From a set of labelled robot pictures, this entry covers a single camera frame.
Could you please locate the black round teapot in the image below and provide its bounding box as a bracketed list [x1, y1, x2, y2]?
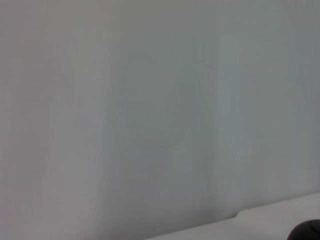
[287, 219, 320, 240]

